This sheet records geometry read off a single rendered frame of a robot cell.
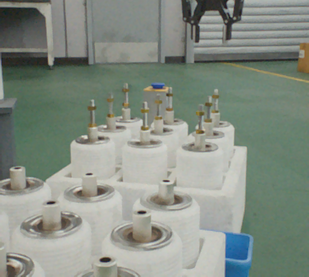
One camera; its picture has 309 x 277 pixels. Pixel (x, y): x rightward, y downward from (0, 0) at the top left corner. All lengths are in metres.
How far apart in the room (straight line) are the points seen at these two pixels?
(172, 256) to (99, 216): 0.17
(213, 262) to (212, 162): 0.31
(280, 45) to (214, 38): 0.94
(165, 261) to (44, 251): 0.14
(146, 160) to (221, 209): 0.18
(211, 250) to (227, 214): 0.23
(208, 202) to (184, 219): 0.28
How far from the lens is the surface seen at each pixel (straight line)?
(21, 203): 0.73
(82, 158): 1.01
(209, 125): 1.07
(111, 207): 0.69
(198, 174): 0.94
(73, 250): 0.59
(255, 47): 6.65
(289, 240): 1.20
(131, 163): 0.97
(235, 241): 0.92
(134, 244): 0.56
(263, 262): 1.08
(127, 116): 1.24
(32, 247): 0.59
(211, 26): 6.42
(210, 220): 0.94
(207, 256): 0.69
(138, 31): 6.25
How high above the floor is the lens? 0.50
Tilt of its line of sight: 12 degrees down
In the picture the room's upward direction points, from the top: straight up
